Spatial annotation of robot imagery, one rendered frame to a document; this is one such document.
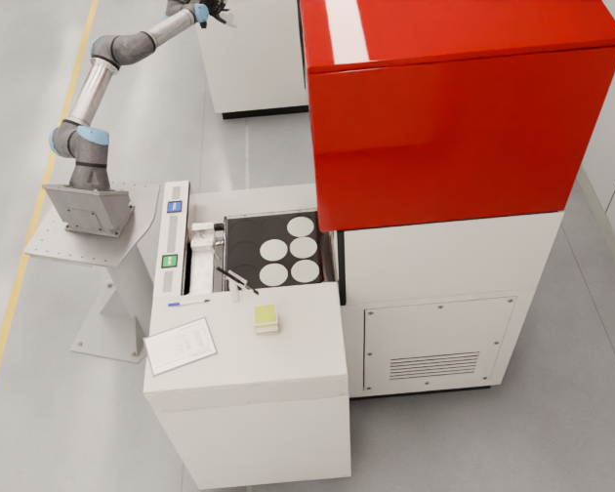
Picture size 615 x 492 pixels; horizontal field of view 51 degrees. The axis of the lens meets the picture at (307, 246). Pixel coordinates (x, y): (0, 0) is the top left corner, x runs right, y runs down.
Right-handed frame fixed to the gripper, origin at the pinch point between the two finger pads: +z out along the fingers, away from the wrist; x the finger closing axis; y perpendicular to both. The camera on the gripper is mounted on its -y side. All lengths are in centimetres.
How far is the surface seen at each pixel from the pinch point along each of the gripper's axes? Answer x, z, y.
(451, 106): -158, -18, 75
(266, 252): -130, -10, -17
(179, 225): -112, -35, -30
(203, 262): -125, -27, -33
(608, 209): -105, 184, 32
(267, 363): -178, -24, -16
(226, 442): -182, -14, -63
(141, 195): -78, -36, -51
